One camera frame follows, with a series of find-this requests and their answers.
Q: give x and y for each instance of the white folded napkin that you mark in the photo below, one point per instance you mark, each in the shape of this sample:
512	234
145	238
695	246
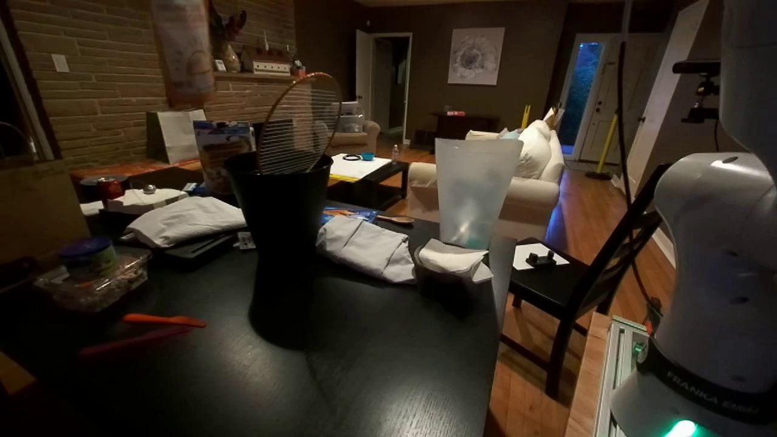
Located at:
457	262

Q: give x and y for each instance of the white folded cloth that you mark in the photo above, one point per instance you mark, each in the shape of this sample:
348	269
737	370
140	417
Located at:
182	219

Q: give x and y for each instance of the badminton racket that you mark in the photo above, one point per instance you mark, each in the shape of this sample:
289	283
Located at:
300	125

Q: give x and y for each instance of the colourful picture box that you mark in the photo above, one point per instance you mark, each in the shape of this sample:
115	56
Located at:
217	141

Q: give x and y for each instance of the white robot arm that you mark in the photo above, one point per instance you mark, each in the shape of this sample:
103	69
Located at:
709	366

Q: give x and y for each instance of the clear plastic food container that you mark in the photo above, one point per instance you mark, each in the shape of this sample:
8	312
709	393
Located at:
93	275

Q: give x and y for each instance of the dark coffee table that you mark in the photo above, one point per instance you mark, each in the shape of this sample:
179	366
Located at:
367	179

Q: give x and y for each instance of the red pen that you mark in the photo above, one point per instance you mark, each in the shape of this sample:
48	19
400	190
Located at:
164	320

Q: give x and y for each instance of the wall light switch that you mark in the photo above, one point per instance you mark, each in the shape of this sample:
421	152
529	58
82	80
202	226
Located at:
59	64

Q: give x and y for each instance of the framed wall picture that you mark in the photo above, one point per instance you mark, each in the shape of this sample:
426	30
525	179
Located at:
473	56

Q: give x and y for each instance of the white board on bench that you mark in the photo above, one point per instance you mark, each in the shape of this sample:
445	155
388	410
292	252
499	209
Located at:
178	133

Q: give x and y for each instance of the tall black vase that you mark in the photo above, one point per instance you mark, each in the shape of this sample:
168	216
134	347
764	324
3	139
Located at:
283	206

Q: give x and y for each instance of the black wooden chair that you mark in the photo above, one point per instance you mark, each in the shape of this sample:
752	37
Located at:
570	290

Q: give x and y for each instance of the white sofa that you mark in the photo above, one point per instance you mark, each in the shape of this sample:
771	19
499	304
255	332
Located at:
535	187

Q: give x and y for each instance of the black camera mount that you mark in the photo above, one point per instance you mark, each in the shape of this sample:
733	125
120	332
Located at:
706	87

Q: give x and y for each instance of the crumpled white paper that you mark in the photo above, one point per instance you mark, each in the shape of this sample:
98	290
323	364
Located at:
367	246

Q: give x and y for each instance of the frosted white plastic container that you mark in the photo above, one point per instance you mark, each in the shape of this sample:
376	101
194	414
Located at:
471	186

